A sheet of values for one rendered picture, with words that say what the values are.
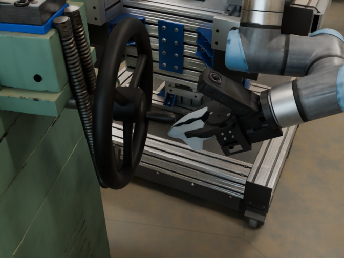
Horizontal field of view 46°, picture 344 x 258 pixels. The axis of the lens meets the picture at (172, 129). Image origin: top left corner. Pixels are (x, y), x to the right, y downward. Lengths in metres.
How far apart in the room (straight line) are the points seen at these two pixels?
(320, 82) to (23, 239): 0.59
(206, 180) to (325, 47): 0.82
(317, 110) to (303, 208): 1.01
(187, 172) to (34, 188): 0.76
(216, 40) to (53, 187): 0.58
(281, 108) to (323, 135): 1.35
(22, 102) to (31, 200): 0.24
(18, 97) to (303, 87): 0.44
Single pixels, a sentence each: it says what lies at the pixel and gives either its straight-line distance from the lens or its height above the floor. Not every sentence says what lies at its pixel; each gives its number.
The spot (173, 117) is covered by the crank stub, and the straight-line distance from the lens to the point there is 0.79.
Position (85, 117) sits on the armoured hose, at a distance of 0.70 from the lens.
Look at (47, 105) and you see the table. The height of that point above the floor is 0.86.
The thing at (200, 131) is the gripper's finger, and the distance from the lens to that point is 0.73.
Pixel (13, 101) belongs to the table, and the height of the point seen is 0.86.
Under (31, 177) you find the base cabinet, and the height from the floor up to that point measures 0.67.
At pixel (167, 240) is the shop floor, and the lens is 1.50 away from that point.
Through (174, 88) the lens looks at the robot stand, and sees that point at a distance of 1.58.
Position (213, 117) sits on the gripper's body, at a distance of 0.74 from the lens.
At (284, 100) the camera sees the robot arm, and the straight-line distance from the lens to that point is 0.69.
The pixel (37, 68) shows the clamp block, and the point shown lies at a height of 0.91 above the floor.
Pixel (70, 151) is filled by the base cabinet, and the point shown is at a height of 0.60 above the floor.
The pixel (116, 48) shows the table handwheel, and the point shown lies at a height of 0.94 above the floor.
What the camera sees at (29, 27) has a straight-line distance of 0.61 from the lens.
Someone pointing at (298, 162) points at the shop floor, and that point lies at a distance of 1.86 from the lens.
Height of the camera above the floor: 1.20
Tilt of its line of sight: 38 degrees down
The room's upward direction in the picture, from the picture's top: straight up
